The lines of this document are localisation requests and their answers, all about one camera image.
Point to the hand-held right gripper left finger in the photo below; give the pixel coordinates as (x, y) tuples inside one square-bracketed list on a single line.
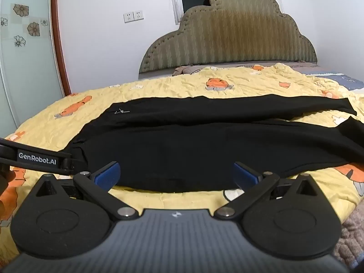
[(108, 174)]

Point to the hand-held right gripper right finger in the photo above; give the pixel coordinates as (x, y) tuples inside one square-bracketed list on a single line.
[(244, 175)]

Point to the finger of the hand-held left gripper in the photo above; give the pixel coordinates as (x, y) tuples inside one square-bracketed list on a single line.
[(74, 166)]

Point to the black pants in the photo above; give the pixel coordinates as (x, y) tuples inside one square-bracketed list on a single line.
[(199, 148)]

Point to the frosted glass flower door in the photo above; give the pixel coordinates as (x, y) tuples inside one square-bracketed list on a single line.
[(25, 62)]

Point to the yellow printed blanket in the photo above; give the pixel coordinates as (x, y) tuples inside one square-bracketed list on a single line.
[(170, 88)]

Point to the brown crumpled cloth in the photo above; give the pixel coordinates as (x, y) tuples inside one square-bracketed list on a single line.
[(183, 70)]

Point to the brown fuzzy blanket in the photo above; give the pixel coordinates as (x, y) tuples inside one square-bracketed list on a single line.
[(352, 241)]

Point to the olive striped padded headboard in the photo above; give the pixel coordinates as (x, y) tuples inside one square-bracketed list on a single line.
[(227, 34)]

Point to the grey patterned bed sheet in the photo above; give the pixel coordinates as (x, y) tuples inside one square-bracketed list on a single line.
[(349, 79)]

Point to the brown wooden door frame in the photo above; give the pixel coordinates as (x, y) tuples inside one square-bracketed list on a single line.
[(61, 48)]

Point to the white wall socket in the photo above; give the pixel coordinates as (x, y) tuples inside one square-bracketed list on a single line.
[(128, 17), (138, 15)]

